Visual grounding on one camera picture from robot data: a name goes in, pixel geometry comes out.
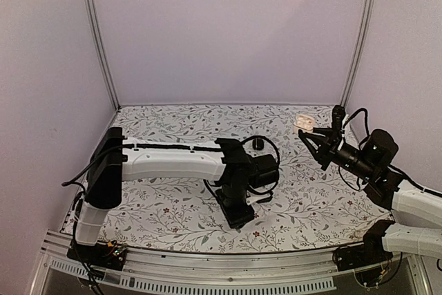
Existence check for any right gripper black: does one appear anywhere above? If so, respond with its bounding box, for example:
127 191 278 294
300 127 376 182

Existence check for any white charging case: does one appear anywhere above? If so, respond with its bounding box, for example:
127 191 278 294
293 114 316 134

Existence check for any black earbud charging case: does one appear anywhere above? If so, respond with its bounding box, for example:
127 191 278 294
252 138 265 151

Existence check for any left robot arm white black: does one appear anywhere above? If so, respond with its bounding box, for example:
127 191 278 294
63 127 280 263

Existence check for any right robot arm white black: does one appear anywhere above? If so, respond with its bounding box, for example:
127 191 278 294
298 128 441 265

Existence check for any floral patterned table mat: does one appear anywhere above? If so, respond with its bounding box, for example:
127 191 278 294
70 104 391 253

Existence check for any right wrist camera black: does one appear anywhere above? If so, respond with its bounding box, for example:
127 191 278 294
331 105 346 133

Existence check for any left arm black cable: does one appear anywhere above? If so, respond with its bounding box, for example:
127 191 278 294
240 135 281 192

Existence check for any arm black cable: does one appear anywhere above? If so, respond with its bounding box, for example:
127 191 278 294
345 107 370 151
240 135 281 192

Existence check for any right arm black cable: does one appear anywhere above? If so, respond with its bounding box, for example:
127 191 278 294
345 107 370 151

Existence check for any aluminium front rail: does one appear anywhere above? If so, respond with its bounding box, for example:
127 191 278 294
26 231 436 294

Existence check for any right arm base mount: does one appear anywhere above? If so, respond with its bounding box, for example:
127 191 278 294
332 220 394 272

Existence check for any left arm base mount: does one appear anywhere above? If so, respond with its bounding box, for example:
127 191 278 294
67 241 128 271

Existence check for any right aluminium corner post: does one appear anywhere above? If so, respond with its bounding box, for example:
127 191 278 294
340 0 375 107

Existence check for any aluminium corner post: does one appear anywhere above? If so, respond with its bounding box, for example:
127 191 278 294
84 0 121 111
340 0 375 107

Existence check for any left aluminium corner post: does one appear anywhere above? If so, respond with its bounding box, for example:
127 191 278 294
84 0 121 111

